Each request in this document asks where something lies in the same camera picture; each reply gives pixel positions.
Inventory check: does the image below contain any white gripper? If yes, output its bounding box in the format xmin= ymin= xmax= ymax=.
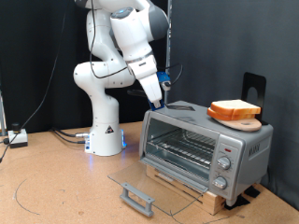
xmin=134 ymin=56 xmax=165 ymax=109

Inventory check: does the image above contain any spatula with blue grip block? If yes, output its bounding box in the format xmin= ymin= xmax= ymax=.
xmin=126 ymin=89 xmax=196 ymax=112

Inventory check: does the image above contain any white bread slice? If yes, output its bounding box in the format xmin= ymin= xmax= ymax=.
xmin=206 ymin=106 xmax=257 ymax=121
xmin=210 ymin=99 xmax=263 ymax=117

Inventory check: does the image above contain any glass oven door with handle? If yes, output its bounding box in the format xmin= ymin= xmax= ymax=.
xmin=107 ymin=157 xmax=210 ymax=217

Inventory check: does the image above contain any silver oven knob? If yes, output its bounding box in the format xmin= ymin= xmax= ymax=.
xmin=217 ymin=155 xmax=233 ymax=171
xmin=212 ymin=175 xmax=228 ymax=190

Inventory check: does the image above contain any silver toaster oven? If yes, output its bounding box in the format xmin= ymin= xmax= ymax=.
xmin=138 ymin=100 xmax=275 ymax=206

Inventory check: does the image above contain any round wooden board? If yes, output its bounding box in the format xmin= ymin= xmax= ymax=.
xmin=214 ymin=117 xmax=263 ymax=133

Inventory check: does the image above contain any black metal bookend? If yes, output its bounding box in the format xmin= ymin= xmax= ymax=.
xmin=241 ymin=72 xmax=271 ymax=126

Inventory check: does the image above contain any grey curtain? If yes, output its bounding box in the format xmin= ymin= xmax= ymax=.
xmin=169 ymin=0 xmax=299 ymax=211

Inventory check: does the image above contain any wooden slatted crate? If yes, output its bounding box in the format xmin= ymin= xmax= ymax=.
xmin=145 ymin=164 xmax=227 ymax=216

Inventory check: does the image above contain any black curtain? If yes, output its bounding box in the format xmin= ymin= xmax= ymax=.
xmin=0 ymin=0 xmax=169 ymax=134

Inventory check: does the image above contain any white box with black button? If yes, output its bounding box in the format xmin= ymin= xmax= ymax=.
xmin=7 ymin=122 xmax=29 ymax=148

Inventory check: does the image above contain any short metal pole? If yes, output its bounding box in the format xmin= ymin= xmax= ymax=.
xmin=0 ymin=90 xmax=7 ymax=136

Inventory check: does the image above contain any wire oven rack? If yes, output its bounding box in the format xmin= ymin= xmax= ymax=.
xmin=146 ymin=129 xmax=217 ymax=167

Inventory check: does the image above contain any tall metal frame pole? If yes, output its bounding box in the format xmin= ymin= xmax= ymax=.
xmin=164 ymin=0 xmax=173 ymax=105

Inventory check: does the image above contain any black cable with silver plug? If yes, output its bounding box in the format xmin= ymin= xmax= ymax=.
xmin=50 ymin=127 xmax=92 ymax=138

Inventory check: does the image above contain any black camera cable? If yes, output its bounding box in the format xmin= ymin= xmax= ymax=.
xmin=89 ymin=0 xmax=185 ymax=88

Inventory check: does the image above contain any black base cable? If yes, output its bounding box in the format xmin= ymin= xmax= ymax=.
xmin=52 ymin=130 xmax=88 ymax=145

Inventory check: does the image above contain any black hanging cable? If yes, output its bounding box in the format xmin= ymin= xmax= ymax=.
xmin=0 ymin=0 xmax=69 ymax=164

